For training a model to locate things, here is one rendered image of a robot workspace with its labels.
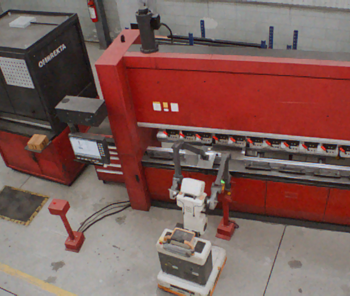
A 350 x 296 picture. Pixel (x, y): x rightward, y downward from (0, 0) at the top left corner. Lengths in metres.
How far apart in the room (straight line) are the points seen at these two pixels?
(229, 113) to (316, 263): 2.08
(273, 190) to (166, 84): 1.82
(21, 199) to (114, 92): 2.73
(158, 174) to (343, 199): 2.27
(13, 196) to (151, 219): 2.26
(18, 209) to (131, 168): 2.05
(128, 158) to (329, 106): 2.42
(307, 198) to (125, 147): 2.28
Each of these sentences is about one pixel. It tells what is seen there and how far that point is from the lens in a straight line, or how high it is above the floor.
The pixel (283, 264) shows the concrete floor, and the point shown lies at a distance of 5.14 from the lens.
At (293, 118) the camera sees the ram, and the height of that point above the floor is 1.63.
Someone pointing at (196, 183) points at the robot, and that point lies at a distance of 4.06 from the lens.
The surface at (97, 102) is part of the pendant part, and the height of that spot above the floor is 1.95.
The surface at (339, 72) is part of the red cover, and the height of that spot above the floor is 2.23.
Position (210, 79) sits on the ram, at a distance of 4.30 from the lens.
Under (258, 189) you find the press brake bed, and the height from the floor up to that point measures 0.61.
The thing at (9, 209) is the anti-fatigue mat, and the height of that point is 0.01.
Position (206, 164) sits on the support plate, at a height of 1.00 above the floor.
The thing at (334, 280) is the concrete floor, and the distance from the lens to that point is 5.13.
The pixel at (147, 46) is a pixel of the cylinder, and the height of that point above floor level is 2.37.
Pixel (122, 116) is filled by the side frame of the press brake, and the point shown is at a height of 1.64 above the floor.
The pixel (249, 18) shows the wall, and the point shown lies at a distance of 8.52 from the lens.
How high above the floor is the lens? 4.27
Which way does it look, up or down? 41 degrees down
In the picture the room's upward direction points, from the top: 8 degrees counter-clockwise
